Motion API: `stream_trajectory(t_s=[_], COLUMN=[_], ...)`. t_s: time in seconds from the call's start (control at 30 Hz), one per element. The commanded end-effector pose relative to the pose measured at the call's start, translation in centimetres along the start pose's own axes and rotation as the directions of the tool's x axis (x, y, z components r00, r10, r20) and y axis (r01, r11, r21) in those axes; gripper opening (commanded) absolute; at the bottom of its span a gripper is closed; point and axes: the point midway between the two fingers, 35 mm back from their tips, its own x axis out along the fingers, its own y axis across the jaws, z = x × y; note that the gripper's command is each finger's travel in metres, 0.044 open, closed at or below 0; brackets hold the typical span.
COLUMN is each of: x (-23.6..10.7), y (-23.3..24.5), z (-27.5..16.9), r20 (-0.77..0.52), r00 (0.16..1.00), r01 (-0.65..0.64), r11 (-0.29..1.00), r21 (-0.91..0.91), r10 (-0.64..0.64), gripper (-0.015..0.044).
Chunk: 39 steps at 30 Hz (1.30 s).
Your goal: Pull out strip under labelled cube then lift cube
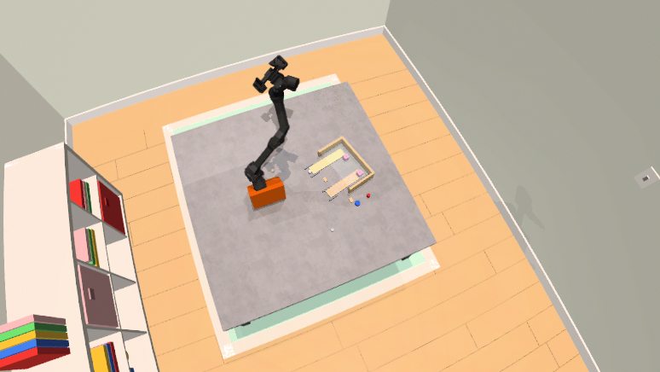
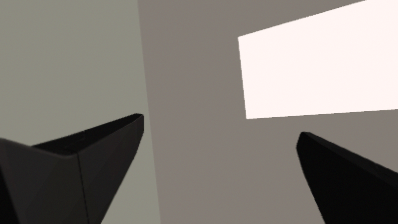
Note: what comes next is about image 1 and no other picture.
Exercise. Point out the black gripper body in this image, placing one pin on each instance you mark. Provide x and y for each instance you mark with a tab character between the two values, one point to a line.
271	75

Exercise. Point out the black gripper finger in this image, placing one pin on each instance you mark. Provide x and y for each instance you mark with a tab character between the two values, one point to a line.
260	84
276	63

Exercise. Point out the pale yellow flat strip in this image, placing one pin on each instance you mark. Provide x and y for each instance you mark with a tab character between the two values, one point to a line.
318	166

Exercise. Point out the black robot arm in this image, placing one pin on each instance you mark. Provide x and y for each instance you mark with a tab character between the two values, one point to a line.
276	95

